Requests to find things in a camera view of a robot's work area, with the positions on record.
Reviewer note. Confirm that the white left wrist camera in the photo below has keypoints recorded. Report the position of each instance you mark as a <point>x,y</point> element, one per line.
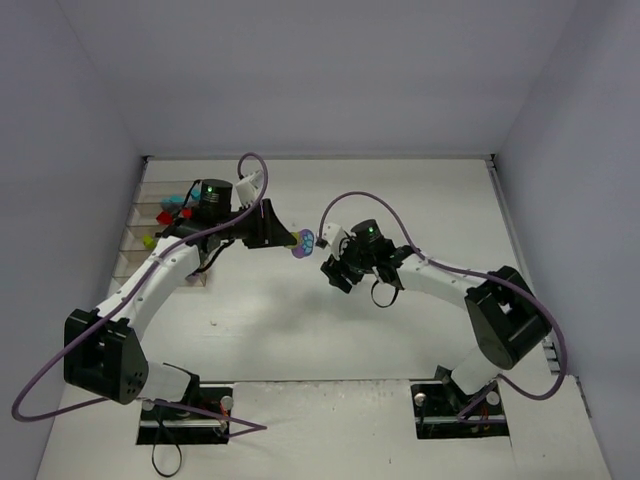
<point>249,188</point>

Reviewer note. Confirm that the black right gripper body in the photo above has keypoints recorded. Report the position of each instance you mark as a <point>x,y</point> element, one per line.
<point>338,270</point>

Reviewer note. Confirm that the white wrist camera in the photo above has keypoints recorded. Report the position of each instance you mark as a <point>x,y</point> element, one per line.
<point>331,236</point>
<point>249,188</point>

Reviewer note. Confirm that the purple oval flower brick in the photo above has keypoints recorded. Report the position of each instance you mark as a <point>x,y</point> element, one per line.
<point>305,242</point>

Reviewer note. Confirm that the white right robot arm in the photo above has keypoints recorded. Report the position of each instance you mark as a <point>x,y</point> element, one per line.
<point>506,323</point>

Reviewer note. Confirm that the teal long brick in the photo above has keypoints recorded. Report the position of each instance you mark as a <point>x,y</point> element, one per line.
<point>172,202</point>

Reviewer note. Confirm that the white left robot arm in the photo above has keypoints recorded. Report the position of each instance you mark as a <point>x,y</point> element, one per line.
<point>103,352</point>

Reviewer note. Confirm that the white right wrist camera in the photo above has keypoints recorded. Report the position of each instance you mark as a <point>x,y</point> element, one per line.
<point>331,236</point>

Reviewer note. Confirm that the green square brick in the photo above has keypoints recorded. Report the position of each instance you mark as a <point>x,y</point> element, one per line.
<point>149,242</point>

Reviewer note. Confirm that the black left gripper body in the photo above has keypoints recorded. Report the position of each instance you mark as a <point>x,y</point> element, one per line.
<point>264,226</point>

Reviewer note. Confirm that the clear acrylic sorting container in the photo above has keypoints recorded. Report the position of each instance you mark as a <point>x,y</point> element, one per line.
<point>154,206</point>

